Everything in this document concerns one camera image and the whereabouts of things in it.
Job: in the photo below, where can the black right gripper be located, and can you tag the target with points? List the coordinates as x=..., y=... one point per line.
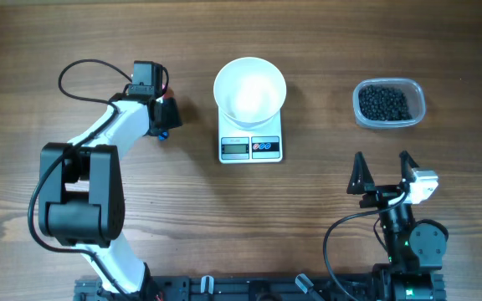
x=378, y=193

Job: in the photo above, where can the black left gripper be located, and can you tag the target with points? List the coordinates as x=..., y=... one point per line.
x=171, y=118

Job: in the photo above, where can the pink measuring scoop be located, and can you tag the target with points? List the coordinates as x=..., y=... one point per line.
x=166, y=113

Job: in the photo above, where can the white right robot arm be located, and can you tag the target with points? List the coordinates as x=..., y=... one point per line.
x=415, y=248

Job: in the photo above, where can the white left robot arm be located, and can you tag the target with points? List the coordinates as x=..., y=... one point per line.
x=78, y=205

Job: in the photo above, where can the white bowl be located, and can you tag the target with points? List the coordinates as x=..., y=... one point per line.
x=249, y=91

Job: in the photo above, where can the white digital kitchen scale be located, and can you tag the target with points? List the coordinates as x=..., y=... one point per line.
x=261, y=143

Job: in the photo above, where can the black beans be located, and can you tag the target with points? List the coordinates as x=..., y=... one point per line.
x=381, y=103

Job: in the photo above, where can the clear plastic container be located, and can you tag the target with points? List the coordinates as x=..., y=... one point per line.
x=411, y=89

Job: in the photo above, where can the black mounting rail base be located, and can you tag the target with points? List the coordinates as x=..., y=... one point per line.
x=367, y=286

